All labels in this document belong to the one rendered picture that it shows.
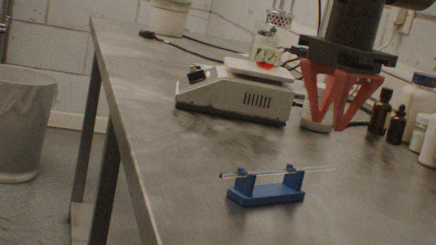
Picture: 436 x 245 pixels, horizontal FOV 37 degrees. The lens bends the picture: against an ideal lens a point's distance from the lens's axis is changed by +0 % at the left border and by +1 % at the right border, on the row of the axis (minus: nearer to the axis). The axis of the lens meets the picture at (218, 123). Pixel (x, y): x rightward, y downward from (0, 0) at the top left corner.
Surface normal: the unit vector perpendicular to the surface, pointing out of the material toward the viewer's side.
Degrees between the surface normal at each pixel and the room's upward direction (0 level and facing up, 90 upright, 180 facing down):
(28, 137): 94
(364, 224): 0
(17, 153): 94
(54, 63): 90
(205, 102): 90
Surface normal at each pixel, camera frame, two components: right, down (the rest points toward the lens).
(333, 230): 0.20, -0.95
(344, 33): -0.40, 0.13
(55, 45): 0.22, 0.27
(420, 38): -0.95, -0.14
